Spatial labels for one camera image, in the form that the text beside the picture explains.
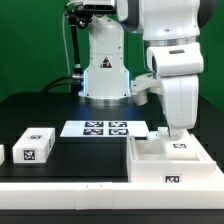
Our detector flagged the black cables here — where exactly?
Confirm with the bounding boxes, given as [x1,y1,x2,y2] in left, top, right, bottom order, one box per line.
[40,75,84,93]

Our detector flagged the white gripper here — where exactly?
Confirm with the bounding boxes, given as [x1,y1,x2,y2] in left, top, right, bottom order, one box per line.
[161,75,199,138]

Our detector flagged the white fence wall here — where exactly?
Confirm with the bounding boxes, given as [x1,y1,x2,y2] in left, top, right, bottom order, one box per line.
[0,163,224,211]

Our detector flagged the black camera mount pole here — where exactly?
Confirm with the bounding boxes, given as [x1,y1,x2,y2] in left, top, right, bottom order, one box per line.
[63,3,93,81]

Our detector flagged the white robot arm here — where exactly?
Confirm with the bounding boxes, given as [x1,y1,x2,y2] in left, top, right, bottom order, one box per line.
[79,0,218,137]

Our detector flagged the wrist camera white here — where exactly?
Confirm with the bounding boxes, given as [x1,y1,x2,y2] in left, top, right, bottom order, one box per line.
[130,73,161,106]

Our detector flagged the white base tag plate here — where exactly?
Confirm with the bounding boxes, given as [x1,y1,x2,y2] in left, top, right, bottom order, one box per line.
[60,120,149,137]

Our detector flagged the white cabinet door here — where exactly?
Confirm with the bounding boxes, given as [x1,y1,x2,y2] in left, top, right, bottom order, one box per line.
[158,127,199,159]
[147,132,158,140]

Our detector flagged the white cabinet top block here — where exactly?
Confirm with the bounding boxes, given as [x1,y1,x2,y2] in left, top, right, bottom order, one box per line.
[12,127,55,164]

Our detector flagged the white cabinet body box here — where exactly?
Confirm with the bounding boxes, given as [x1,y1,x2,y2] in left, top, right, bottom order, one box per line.
[126,136,216,183]

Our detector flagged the white block left edge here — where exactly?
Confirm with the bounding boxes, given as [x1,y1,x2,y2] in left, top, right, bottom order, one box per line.
[0,145,5,166]

